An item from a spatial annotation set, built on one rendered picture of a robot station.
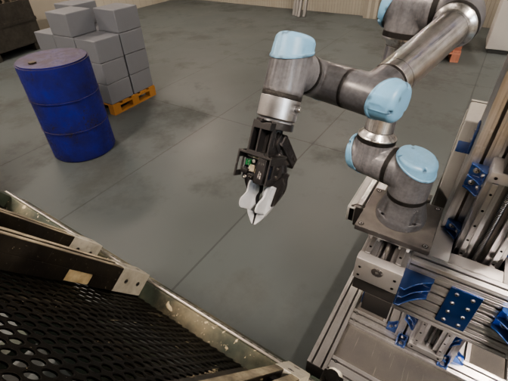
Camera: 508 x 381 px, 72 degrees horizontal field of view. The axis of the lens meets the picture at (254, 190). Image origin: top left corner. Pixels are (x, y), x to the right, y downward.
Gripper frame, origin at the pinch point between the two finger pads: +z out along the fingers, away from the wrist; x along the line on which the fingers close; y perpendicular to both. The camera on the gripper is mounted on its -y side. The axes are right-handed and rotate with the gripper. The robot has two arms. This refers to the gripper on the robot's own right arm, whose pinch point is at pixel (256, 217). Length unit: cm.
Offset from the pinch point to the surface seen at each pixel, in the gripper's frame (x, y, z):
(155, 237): -130, -117, 88
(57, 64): -264, -117, -14
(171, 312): -25, -11, 42
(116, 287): -38, -1, 36
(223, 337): -6.9, -12.2, 40.8
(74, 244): -62, -4, 33
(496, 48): 41, -623, -185
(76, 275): -38.7, 11.4, 28.1
